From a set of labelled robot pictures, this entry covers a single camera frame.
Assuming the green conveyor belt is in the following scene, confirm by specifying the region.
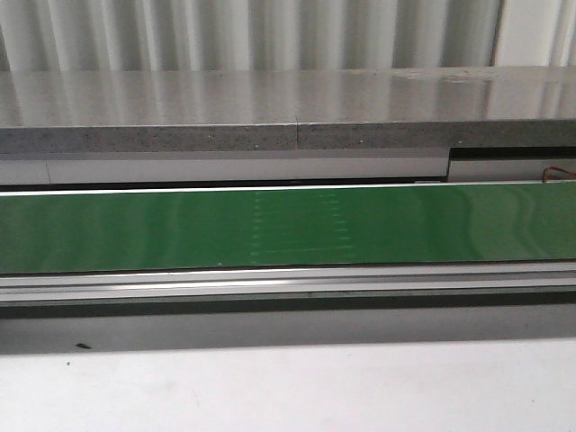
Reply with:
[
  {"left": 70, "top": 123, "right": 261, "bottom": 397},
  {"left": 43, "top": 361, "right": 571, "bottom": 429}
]
[{"left": 1, "top": 183, "right": 575, "bottom": 275}]

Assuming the grey stone countertop slab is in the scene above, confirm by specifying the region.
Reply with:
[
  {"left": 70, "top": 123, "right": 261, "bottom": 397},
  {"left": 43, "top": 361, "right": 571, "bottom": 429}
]
[{"left": 1, "top": 67, "right": 575, "bottom": 155}]

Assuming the white pleated curtain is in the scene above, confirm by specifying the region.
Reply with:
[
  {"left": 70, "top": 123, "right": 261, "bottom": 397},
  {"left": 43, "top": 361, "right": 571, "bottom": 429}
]
[{"left": 1, "top": 1, "right": 575, "bottom": 72}]

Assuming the silver conveyor rear rail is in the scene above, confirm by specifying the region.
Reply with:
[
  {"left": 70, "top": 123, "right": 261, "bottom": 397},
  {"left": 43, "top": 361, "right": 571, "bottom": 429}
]
[{"left": 1, "top": 147, "right": 575, "bottom": 186}]

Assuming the silver conveyor rail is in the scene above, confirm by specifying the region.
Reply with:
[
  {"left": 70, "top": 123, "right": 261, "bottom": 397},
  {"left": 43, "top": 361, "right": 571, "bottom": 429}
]
[
  {"left": 1, "top": 260, "right": 575, "bottom": 306},
  {"left": 1, "top": 147, "right": 575, "bottom": 186}
]

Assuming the red orange wire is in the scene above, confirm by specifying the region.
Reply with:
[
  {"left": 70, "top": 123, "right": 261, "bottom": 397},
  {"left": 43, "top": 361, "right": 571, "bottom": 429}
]
[{"left": 541, "top": 166, "right": 576, "bottom": 184}]

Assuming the silver conveyor front rail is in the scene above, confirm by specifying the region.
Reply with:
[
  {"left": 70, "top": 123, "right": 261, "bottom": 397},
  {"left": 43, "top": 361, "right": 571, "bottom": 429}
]
[{"left": 1, "top": 260, "right": 575, "bottom": 306}]

